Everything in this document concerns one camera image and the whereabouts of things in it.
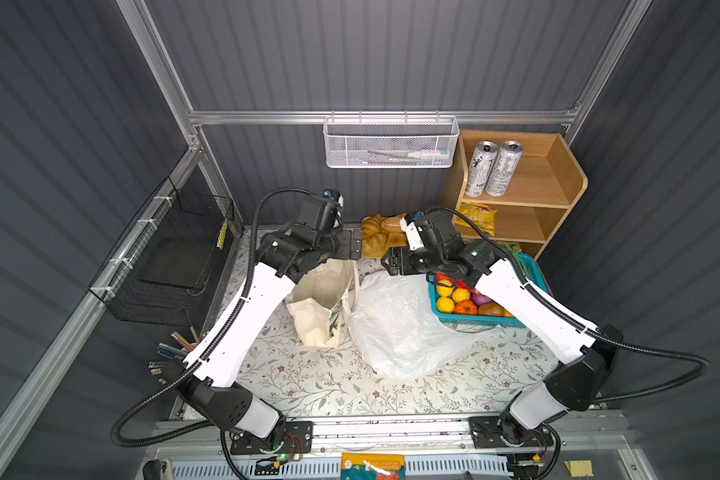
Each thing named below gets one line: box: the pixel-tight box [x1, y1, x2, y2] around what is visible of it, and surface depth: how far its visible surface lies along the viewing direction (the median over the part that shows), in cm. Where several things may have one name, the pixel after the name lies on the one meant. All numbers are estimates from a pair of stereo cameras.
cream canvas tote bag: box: [286, 259, 360, 347], surface depth 90 cm
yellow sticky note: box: [564, 460, 594, 477], surface depth 70 cm
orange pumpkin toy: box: [454, 300, 478, 315], surface depth 93 cm
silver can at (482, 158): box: [464, 140, 499, 197], surface depth 78 cm
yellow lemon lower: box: [436, 296, 455, 313], surface depth 95 cm
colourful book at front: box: [341, 453, 405, 480], surface depth 71 cm
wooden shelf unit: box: [460, 130, 588, 260], surface depth 86 cm
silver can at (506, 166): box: [485, 140, 524, 197], surface depth 79 cm
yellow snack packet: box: [455, 202, 498, 236], surface depth 100 cm
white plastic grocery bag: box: [347, 274, 506, 379], surface depth 90 cm
